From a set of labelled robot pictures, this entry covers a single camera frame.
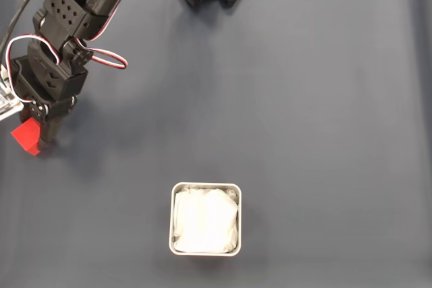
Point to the red cube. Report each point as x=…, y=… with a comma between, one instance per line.
x=25, y=133

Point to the square beige box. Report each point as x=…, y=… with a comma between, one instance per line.
x=171, y=220

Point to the white tissue paper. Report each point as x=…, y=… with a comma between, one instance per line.
x=206, y=220

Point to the camera board on white mount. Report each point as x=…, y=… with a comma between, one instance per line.
x=6, y=99

